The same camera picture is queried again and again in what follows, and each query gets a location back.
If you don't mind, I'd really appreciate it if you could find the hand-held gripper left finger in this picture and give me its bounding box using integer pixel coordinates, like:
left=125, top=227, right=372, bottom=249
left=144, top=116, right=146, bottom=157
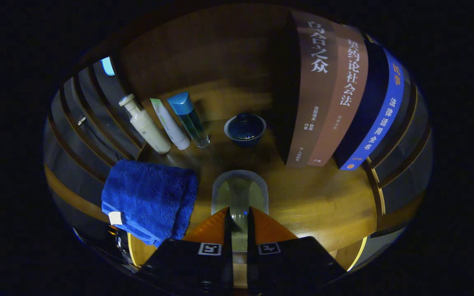
left=138, top=207, right=234, bottom=288

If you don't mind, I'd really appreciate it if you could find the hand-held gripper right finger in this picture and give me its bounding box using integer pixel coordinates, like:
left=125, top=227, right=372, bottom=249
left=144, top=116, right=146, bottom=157
left=246, top=206, right=346, bottom=293

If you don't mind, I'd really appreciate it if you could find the green brush with white base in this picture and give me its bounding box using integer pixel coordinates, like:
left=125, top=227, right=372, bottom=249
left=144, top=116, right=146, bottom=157
left=211, top=170, right=270, bottom=253

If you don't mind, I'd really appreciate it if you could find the wooden countertop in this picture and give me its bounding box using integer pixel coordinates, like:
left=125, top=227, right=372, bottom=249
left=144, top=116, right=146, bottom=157
left=128, top=80, right=379, bottom=268

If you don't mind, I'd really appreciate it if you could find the wooden cabinet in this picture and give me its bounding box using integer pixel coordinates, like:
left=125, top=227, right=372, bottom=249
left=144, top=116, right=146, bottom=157
left=44, top=4, right=433, bottom=288

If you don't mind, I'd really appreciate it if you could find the folded blue towel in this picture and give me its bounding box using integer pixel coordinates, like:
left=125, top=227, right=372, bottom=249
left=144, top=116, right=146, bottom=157
left=101, top=160, right=199, bottom=248

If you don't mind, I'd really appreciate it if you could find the blue lidded teacup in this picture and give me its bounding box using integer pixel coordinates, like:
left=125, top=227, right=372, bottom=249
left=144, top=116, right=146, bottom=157
left=224, top=112, right=267, bottom=148

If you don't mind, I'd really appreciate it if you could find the white green tube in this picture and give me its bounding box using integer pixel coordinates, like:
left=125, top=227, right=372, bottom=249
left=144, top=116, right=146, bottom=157
left=150, top=98, right=191, bottom=150

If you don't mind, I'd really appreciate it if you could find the blue cap bottle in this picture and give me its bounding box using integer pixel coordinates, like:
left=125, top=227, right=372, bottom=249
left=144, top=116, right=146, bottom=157
left=167, top=92, right=211, bottom=149

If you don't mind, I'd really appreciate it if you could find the white pump bottle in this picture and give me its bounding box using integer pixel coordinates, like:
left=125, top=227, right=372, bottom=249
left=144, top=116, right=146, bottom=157
left=118, top=94, right=172, bottom=155

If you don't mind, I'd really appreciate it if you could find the grey-brown book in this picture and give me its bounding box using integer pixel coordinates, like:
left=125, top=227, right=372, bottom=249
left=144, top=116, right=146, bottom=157
left=274, top=9, right=339, bottom=168

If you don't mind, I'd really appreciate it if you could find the red-brown book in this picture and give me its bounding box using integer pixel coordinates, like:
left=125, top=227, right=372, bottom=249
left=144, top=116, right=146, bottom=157
left=307, top=23, right=369, bottom=167

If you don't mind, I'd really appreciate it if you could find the blue book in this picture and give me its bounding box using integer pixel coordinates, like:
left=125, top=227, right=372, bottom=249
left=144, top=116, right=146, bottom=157
left=334, top=41, right=405, bottom=171

